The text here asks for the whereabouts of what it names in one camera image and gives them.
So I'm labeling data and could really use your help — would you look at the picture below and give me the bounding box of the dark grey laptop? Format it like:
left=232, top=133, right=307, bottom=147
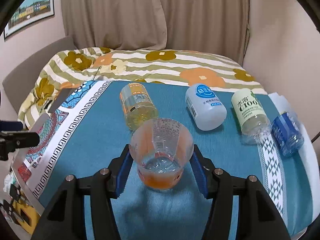
left=47, top=65, right=102, bottom=113

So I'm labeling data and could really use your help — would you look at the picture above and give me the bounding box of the white blue label cup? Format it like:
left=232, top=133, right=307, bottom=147
left=185, top=83, right=227, bottom=131

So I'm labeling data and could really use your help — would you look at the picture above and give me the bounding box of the floral striped bed quilt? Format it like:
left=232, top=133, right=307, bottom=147
left=18, top=47, right=266, bottom=128

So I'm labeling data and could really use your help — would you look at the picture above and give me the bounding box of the yellow orange label cup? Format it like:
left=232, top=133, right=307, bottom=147
left=119, top=82, right=158, bottom=131

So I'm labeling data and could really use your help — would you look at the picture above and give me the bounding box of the beige curtain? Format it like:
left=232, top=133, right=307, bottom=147
left=61, top=0, right=249, bottom=63

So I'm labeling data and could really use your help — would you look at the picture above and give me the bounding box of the green C100 label cup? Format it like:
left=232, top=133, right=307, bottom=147
left=231, top=88, right=271, bottom=144

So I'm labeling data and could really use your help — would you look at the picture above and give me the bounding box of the orange dragon label cup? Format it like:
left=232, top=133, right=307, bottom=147
left=129, top=118, right=194, bottom=190

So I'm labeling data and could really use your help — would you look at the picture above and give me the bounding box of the grey headboard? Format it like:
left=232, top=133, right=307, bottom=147
left=2, top=36, right=76, bottom=112

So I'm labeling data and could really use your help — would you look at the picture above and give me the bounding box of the framed wall picture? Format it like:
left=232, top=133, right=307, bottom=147
left=3, top=0, right=55, bottom=39

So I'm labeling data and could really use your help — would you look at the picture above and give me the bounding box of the blue patterned tablecloth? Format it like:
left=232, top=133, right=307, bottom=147
left=20, top=81, right=319, bottom=239

